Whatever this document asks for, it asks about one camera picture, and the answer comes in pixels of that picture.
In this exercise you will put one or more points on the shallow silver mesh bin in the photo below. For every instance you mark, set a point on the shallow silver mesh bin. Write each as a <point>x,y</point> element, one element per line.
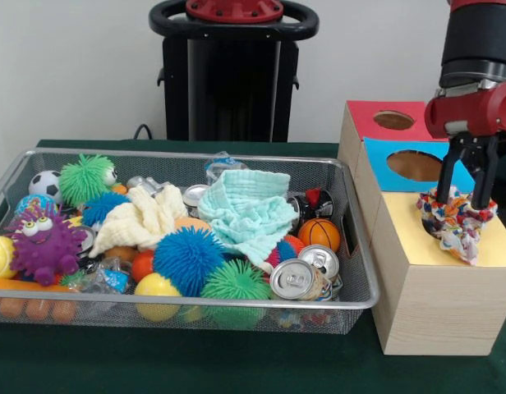
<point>343,320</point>

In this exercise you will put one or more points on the small orange basketball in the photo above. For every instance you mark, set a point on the small orange basketball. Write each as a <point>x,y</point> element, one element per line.
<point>318,236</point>

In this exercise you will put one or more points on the mint green cloth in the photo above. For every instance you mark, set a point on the mint green cloth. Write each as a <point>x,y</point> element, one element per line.
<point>245,213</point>

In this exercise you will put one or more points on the wooden box with three holes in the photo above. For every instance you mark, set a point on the wooden box with three holes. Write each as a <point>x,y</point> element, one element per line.
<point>442,312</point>

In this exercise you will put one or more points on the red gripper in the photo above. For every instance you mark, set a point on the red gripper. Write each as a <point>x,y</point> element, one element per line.
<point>479,113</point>

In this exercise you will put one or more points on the purple spiky monster toy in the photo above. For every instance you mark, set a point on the purple spiky monster toy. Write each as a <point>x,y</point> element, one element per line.
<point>43,246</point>

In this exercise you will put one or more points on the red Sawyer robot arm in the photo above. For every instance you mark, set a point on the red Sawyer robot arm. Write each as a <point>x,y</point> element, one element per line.
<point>479,41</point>

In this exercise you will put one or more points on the multicoloured knotted rag toy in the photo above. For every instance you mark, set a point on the multicoloured knotted rag toy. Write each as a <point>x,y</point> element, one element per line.
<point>458,225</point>

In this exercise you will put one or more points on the blue spiky ball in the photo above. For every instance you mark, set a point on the blue spiky ball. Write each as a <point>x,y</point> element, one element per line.
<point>187,260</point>

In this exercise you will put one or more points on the silver drink can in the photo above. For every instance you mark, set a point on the silver drink can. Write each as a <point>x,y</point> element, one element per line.
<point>294,281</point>

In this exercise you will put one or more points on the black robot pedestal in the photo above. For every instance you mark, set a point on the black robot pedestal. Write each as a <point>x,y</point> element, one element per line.
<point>236,102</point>

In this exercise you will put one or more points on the green spiky ball with eyes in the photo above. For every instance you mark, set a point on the green spiky ball with eyes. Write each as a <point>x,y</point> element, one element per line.
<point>84,178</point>

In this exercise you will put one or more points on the cream cloth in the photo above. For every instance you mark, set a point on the cream cloth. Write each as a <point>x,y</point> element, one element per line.
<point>146,221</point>

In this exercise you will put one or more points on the small soccer ball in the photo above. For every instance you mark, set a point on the small soccer ball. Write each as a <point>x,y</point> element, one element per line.
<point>43,182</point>

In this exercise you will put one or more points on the orange toy building block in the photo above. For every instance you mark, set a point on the orange toy building block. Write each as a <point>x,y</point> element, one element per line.
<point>35,310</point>

